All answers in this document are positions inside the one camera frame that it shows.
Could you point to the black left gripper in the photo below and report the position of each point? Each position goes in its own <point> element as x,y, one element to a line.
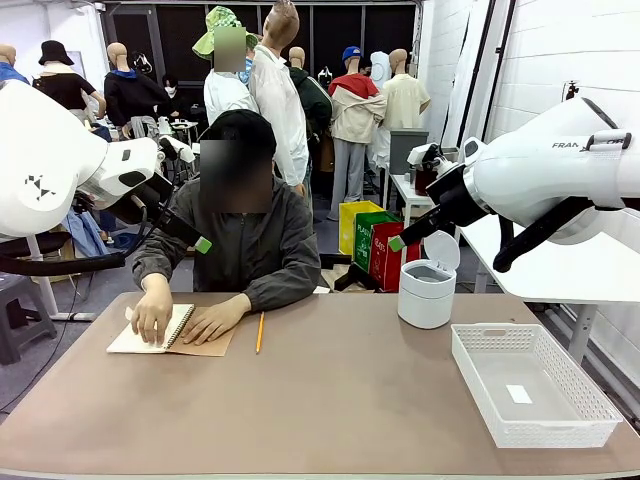
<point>142,200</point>

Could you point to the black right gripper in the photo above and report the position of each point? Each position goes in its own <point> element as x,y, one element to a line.
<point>457,197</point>

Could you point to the yellow pencil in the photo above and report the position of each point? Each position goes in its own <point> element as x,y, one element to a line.
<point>259,332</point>

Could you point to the spiral notebook brown cover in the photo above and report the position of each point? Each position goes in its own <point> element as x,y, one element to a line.
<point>125,342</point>

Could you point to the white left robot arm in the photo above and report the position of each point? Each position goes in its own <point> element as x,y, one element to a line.
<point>40,150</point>

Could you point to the person's right forearm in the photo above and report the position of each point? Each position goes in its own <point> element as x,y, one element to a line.
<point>155,260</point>

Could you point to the person's left forearm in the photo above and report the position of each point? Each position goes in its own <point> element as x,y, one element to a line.
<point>285,292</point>

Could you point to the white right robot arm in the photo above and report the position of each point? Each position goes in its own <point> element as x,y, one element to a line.
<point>540,175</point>

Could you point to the person's right hand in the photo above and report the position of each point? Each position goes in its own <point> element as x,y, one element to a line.
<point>152,310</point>

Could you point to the person's left hand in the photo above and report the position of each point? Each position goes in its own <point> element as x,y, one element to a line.
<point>215,320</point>

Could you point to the glass jar brown liquid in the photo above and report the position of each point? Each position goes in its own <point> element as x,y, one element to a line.
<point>422,186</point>

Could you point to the small white table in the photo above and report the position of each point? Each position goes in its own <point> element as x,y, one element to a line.
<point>400,187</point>

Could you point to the green recycling bin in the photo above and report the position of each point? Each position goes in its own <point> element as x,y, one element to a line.
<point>365,240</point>

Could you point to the yellow recycling bin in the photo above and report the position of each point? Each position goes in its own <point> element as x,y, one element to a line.
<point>347,225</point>

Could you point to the seated person gray jacket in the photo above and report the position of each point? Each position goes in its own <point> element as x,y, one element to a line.
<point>260,240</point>

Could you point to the white lidded trash bin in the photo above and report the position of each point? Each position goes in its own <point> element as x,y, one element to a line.
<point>425,305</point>

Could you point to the wooden black floor stand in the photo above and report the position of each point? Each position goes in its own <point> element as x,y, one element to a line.
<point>352,277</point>

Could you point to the gray cabinet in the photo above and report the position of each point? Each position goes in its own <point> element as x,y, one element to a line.
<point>400,150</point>

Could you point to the metal tray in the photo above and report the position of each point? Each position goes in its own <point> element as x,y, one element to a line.
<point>452,151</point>

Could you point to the blue cloth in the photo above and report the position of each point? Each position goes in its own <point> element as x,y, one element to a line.
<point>85,232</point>

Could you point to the small white card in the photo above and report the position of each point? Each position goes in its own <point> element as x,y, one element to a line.
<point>322,290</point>

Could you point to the black cap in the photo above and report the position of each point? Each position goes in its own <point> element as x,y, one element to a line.
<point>240,125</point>

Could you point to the mannequin blue cap red jacket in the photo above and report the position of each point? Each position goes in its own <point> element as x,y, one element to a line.
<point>355,115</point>

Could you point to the mannequin cream shirt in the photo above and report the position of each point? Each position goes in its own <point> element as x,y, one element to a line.
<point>405,100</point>

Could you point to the background person black hair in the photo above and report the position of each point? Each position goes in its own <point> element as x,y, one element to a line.
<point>172,92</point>

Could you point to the black office chair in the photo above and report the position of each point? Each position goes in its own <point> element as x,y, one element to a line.
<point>45,243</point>

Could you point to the large white side table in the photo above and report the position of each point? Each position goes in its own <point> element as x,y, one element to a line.
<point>550,280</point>

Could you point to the mannequin green checked hat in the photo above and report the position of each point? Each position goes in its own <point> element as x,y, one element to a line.
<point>225,92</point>

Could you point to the mannequin black hoodie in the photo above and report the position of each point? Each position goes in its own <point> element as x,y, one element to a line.
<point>130,95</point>

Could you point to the tall mannequin white coat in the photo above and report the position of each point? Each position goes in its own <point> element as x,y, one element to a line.
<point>280,115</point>

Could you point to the white desk metal legs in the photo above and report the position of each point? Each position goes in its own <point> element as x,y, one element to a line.
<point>42,280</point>

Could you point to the white torso form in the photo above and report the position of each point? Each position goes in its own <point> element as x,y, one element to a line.
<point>380,70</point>

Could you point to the mannequin dark green jacket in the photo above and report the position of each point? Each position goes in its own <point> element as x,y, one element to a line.
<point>315,100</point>

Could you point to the gray plastic stool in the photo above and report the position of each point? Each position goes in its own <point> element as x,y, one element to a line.
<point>20,287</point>

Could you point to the mannequin black bucket hat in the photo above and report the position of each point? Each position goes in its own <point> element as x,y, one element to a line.
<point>65,90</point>

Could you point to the white rectangular label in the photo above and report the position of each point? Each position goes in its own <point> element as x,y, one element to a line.
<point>519,394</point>

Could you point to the black tripod pole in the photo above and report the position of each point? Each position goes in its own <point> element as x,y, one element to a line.
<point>570,92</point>

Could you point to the white perforated plastic basket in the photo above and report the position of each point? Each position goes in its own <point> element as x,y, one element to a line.
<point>550,420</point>

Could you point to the mannequin blue white top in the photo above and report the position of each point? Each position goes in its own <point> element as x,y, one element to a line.
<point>10,72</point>

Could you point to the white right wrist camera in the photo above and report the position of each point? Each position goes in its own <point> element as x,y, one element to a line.
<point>417,155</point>

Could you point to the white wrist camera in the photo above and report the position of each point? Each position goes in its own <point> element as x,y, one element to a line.
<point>417,155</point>
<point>182,150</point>

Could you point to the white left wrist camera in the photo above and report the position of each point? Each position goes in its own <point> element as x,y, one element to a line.
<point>182,150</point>

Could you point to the black wall pipe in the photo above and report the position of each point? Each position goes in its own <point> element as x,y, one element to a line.
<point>482,95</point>
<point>500,75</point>

